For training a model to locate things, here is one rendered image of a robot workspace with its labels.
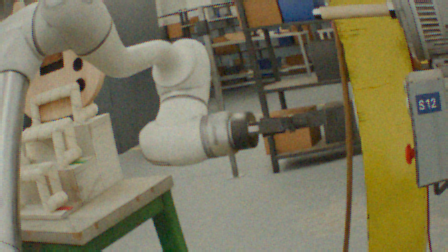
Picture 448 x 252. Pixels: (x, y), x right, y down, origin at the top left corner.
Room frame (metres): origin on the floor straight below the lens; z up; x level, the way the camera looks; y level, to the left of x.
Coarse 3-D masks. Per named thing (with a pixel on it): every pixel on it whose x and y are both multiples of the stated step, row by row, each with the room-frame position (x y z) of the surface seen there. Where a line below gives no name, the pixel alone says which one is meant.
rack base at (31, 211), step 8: (24, 208) 1.68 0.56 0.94; (32, 208) 1.67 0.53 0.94; (40, 208) 1.66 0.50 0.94; (72, 208) 1.62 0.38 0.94; (24, 216) 1.59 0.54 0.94; (32, 216) 1.58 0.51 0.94; (40, 216) 1.57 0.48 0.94; (48, 216) 1.56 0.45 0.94; (56, 216) 1.55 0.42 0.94; (64, 216) 1.57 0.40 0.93
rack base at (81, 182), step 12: (72, 168) 1.69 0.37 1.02; (84, 168) 1.76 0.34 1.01; (96, 168) 1.83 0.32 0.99; (48, 180) 1.72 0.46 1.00; (60, 180) 1.70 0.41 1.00; (72, 180) 1.69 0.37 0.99; (84, 180) 1.74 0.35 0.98; (96, 180) 1.81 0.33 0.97; (24, 192) 1.75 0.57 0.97; (36, 192) 1.73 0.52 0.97; (72, 192) 1.69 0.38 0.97; (84, 192) 1.72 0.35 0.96; (96, 192) 1.79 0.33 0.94
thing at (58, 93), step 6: (66, 84) 1.90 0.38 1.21; (72, 84) 1.88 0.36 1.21; (78, 84) 1.89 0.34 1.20; (54, 90) 1.90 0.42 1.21; (60, 90) 1.89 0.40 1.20; (66, 90) 1.88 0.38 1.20; (36, 96) 1.93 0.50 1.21; (42, 96) 1.91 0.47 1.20; (48, 96) 1.90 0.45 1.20; (54, 96) 1.90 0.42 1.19; (60, 96) 1.89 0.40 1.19; (66, 96) 1.89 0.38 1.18; (30, 102) 1.93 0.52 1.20; (36, 102) 1.92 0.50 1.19; (42, 102) 1.92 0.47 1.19
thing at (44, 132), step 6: (48, 126) 1.74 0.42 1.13; (54, 126) 1.73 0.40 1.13; (24, 132) 1.77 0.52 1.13; (30, 132) 1.76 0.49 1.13; (36, 132) 1.75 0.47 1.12; (42, 132) 1.74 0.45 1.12; (48, 132) 1.73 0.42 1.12; (24, 138) 1.76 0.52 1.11; (30, 138) 1.75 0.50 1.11; (36, 138) 1.75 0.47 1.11; (42, 138) 1.75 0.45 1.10
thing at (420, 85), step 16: (416, 80) 1.18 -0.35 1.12; (432, 80) 1.16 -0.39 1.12; (416, 96) 1.18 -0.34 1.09; (432, 96) 1.16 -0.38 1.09; (416, 112) 1.18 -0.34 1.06; (432, 112) 1.17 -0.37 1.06; (416, 128) 1.18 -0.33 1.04; (432, 128) 1.17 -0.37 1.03; (416, 144) 1.18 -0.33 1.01; (432, 144) 1.17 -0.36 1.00; (416, 160) 1.19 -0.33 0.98; (432, 160) 1.17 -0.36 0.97; (416, 176) 1.19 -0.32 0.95; (432, 176) 1.17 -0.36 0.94
